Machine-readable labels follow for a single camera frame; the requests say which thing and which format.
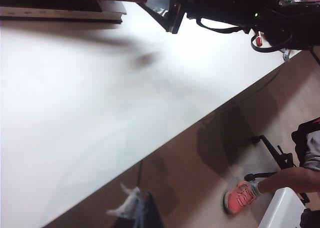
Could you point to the person's bare leg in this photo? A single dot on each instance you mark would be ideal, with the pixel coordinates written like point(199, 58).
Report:
point(287, 179)

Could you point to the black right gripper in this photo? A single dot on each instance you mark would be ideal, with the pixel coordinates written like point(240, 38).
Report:
point(225, 5)

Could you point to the black hardcover book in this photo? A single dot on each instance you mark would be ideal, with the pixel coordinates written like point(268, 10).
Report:
point(62, 12)

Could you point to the white plastic bin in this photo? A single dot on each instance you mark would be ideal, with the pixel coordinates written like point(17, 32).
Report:
point(282, 210)

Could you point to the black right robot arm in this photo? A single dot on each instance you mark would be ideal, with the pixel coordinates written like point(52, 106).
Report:
point(290, 22)

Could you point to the black chair base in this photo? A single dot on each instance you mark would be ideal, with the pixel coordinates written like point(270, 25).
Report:
point(277, 152)

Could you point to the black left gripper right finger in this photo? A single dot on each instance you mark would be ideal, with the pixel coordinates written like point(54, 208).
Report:
point(151, 213)

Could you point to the gray shorts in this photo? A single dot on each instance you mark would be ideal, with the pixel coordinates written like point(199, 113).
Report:
point(312, 150)

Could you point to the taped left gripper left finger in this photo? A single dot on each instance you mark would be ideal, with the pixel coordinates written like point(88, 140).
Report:
point(130, 205)

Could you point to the gray ankle sock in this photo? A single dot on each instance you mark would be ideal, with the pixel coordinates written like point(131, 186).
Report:
point(255, 189)

